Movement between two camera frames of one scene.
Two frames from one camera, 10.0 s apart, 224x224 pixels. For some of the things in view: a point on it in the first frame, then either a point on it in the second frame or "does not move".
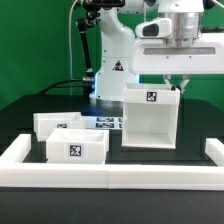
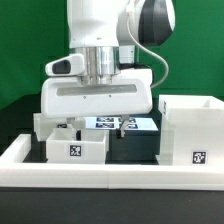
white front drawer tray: x=77 y=146 does not move
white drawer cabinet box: x=150 y=116 → x=191 y=130
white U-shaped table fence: x=14 y=173 does not move
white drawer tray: x=46 y=122 does not move
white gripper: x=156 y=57 → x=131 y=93
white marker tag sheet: x=104 y=122 does not move
